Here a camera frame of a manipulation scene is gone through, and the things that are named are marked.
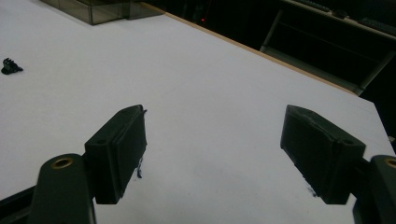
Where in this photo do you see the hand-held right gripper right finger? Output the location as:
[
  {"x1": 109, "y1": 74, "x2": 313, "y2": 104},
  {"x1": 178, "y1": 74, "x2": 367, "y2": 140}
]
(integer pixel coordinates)
[{"x1": 279, "y1": 104, "x2": 396, "y2": 224}]

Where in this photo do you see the small black hair clip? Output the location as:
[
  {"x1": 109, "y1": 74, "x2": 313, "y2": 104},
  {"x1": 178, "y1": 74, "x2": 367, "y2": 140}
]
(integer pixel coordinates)
[{"x1": 0, "y1": 57, "x2": 24, "y2": 76}]

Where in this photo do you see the grey metal shelf rack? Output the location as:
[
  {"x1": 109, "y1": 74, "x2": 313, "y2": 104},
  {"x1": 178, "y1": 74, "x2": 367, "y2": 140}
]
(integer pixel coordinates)
[{"x1": 260, "y1": 0, "x2": 396, "y2": 97}]

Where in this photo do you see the clear smoky plastic box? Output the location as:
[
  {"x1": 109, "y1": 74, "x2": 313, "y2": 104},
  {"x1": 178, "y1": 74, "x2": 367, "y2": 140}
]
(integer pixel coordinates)
[{"x1": 39, "y1": 0, "x2": 166, "y2": 26}]

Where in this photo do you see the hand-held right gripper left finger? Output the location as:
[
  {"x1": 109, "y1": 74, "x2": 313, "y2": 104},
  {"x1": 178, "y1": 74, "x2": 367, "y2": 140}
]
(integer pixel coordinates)
[{"x1": 27, "y1": 104, "x2": 148, "y2": 224}]

